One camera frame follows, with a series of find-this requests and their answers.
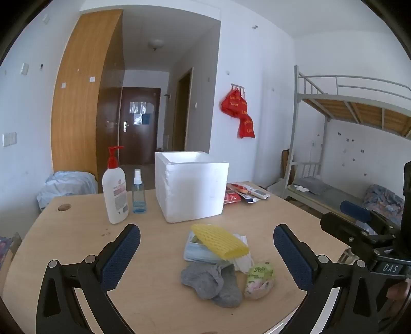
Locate wooden wardrobe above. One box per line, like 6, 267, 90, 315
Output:
51, 9, 126, 194

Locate white lotion pump bottle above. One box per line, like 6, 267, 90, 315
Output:
102, 146, 129, 225

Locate grey cloth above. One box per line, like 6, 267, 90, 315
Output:
292, 177, 332, 195

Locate patterned blanket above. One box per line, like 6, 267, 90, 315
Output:
363, 184, 405, 226

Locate person's right hand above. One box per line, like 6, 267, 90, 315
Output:
387, 279, 411, 302

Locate white paper napkin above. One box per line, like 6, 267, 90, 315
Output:
229, 233, 254, 273

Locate red and white snack packet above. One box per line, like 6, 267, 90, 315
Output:
232, 182, 260, 204

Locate metal bunk bed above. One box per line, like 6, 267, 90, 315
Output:
283, 66, 411, 227

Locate brown side door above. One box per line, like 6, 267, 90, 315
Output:
172, 67, 195, 151

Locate light blue cloth bundle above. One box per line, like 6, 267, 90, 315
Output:
37, 171, 98, 211

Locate grey sock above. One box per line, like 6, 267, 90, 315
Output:
180, 262, 243, 308

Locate wooden board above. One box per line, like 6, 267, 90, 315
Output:
281, 149, 291, 179

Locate white foam box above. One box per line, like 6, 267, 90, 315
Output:
155, 151, 230, 224

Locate blue face mask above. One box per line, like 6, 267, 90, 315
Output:
184, 233, 230, 264

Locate dark brown entrance door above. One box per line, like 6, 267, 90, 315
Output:
117, 87, 161, 164

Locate green printed plastic bag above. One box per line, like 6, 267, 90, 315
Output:
244, 261, 276, 300

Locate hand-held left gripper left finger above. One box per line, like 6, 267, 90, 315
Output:
36, 224, 141, 334

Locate yellow foam net sleeve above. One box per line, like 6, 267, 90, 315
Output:
191, 224, 250, 260

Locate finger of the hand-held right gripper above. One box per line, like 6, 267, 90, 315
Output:
320, 212, 382, 261
340, 201, 399, 236

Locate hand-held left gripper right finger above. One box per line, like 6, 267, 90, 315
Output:
274, 224, 381, 334

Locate red hanging bags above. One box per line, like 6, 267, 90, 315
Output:
220, 89, 256, 139

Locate blue spray bottle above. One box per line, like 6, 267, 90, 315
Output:
132, 169, 147, 214

